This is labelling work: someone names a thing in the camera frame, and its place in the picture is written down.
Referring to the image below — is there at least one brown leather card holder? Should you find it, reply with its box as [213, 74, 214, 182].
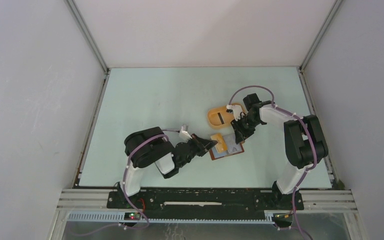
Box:
[209, 133, 245, 161]

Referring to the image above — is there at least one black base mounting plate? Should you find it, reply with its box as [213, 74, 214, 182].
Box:
[106, 187, 304, 221]

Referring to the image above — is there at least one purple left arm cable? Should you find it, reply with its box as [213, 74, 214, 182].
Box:
[69, 128, 186, 238]

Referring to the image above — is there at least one aluminium frame rail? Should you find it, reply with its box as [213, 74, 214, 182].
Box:
[56, 189, 358, 214]

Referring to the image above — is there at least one white cable duct strip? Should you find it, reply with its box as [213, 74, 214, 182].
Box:
[66, 211, 274, 224]

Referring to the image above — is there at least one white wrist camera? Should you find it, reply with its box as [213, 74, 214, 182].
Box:
[179, 124, 192, 141]
[226, 104, 243, 121]

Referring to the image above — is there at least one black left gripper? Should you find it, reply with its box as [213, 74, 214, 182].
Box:
[177, 133, 218, 168]

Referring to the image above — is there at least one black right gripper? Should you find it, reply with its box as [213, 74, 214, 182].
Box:
[230, 115, 261, 145]

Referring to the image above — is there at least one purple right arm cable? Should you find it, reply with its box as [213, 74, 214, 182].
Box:
[228, 85, 318, 240]

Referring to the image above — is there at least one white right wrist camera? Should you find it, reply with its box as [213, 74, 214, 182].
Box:
[226, 104, 243, 121]

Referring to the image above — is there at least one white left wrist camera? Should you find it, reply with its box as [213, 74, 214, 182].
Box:
[179, 124, 192, 141]

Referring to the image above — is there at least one orange plastic tray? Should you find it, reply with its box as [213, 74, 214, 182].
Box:
[207, 105, 234, 130]

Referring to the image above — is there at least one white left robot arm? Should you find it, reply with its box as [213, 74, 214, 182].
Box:
[118, 125, 218, 208]

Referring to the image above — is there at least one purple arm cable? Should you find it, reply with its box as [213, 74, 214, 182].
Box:
[228, 85, 318, 240]
[69, 128, 186, 238]

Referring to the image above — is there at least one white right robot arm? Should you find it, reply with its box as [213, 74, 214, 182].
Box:
[226, 93, 329, 209]

